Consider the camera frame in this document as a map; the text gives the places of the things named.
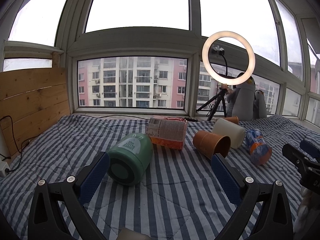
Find green cup with rabbit label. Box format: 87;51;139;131
107;133;153;186

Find cream white cup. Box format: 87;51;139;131
212;118;246;149

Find small orange cup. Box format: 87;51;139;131
224;116;239;125

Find brown paper cup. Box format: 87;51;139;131
193;131;231;159

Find blue orange snack packet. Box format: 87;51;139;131
245;129;272;166

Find small grey penguin plush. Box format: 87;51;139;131
253;90;267;120

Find large grey penguin plush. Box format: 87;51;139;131
226;77;255;121

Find white power strip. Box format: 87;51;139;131
0;161;10;178

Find black tripod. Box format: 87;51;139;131
196;87;228;121

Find wooden board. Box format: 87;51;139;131
1;52;71;157

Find orange snack bag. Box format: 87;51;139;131
146;115;187;150

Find phone holder gooseneck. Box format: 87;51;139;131
212;46;228;76

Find black power cable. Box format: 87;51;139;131
0;115;38;174

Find ring light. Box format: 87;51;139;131
201;30;256;86

